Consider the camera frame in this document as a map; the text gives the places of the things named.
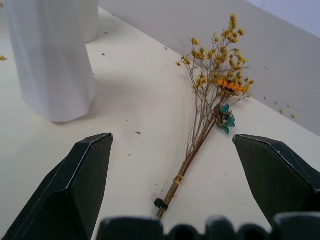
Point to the dried yellow flower bouquet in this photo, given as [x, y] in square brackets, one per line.
[200, 130]

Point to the tall white ribbed vase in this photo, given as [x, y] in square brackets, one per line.
[50, 60]

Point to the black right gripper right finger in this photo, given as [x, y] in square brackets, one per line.
[272, 175]

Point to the white cylindrical vase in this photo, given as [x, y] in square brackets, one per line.
[90, 20]

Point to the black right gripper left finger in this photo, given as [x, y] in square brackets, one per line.
[67, 190]

